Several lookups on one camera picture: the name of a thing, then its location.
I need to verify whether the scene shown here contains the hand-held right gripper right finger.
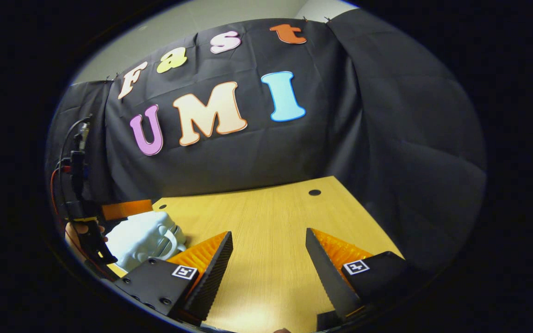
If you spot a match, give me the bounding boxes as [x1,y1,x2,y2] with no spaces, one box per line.
[306,228,427,323]

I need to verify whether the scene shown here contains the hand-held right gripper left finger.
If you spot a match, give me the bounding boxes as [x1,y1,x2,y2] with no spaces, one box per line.
[114,231,234,324]

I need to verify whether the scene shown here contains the light blue suitcase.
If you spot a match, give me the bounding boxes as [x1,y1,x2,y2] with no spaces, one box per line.
[105,211,187,273]

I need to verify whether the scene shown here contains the black backdrop cloth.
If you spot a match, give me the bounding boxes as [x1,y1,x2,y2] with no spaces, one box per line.
[44,8,487,278]

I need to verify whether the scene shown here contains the red cable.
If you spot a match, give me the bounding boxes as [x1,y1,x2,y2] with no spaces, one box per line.
[49,166,110,278]

